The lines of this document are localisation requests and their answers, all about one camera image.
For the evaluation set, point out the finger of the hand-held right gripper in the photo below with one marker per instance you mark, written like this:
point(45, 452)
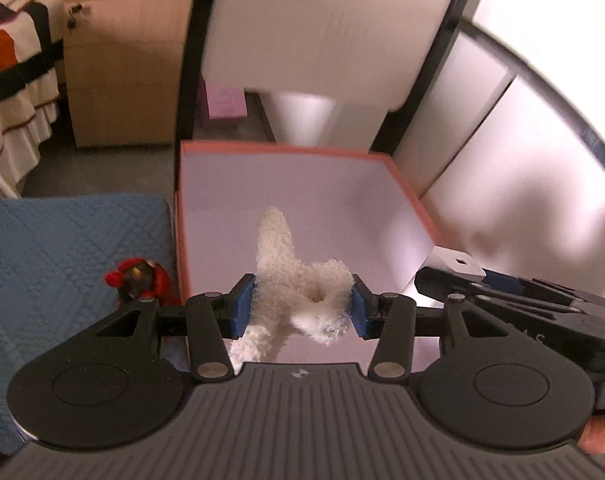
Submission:
point(504, 282)
point(447, 285)

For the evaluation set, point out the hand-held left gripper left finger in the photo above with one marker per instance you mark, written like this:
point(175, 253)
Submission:
point(242, 307)

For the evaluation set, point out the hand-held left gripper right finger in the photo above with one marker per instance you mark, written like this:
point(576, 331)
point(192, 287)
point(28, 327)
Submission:
point(360, 310)

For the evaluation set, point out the white fluffy plush toy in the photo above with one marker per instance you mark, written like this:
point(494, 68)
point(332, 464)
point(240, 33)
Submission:
point(292, 280)

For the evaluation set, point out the red toy figure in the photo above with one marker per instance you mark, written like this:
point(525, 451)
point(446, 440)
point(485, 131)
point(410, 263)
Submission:
point(137, 280)

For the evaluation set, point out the pink-rimmed cardboard box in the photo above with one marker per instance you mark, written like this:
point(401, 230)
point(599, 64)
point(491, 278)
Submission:
point(307, 195)

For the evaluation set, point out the person's right hand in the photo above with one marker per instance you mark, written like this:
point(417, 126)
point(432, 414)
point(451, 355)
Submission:
point(602, 437)

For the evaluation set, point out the blue quilted mat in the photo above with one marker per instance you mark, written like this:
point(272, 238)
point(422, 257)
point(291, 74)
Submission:
point(52, 260)

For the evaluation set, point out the pink carton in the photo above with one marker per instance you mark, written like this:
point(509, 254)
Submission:
point(225, 101)

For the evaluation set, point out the wooden bedside cabinet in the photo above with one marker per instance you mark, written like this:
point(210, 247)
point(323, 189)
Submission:
point(117, 60)

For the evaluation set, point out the striped bed blanket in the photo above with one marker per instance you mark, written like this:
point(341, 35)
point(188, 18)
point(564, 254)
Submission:
point(12, 60)

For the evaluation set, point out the white chair black frame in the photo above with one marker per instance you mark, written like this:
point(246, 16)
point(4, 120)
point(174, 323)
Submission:
point(322, 25)

